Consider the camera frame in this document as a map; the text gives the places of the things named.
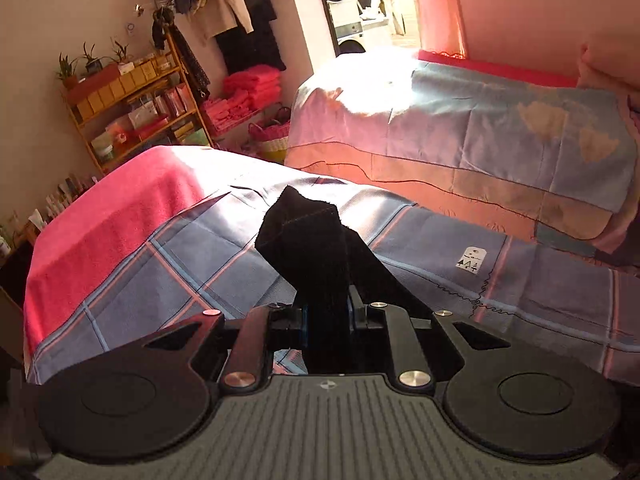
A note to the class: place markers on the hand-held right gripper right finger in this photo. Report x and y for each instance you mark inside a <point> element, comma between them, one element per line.
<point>367,317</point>

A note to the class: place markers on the white sheet label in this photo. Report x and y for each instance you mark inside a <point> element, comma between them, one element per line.
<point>472,259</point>

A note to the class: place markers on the row of yellow boxes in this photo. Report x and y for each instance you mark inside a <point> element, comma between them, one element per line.
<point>125,80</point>

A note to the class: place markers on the black pants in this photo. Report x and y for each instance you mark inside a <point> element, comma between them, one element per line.
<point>310,250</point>

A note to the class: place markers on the wooden shelf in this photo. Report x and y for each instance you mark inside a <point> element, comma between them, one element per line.
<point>115,105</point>

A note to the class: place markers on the pink fleece blanket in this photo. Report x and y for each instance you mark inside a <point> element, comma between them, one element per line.
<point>125,220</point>

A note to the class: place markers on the purple plaid bed sheet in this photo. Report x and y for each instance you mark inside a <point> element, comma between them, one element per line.
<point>500,310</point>

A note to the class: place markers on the pink woven basket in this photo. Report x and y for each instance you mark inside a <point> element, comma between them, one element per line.
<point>270,137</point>

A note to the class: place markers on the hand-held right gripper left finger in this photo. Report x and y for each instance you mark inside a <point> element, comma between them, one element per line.
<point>287,322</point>

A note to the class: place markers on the blue patchwork bed sheet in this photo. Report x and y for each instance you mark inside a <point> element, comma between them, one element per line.
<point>475,125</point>

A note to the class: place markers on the stack of pink towels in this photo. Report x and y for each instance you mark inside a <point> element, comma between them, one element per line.
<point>245,90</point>

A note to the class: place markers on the row of bottles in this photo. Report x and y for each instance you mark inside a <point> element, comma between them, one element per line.
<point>60,195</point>

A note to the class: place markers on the dark door frame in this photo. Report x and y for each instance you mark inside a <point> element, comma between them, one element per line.
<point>322,0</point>

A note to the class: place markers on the potted green plant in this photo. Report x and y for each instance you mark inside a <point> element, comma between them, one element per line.
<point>121,55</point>
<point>69,77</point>
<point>92,62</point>

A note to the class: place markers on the white washing machine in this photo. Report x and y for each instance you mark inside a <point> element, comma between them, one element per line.
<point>350,25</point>

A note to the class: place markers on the red mattress cover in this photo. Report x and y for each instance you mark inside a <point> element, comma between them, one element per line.
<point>500,70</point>

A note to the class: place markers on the pink curtain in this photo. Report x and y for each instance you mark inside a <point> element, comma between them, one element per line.
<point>440,5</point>

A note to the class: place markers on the hanging clothes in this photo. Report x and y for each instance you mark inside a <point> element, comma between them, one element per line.
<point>235,5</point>

